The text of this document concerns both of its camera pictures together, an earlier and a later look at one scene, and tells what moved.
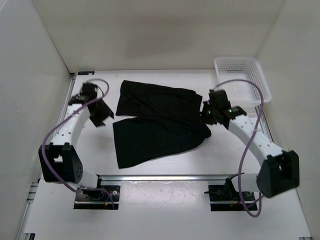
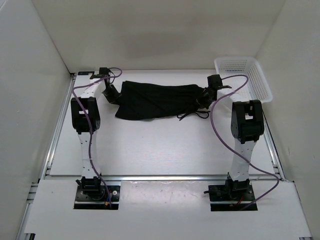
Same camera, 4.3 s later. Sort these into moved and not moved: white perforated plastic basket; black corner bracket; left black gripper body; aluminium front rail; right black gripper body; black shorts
Moved: black shorts; right black gripper body; left black gripper body
Not moved: aluminium front rail; white perforated plastic basket; black corner bracket
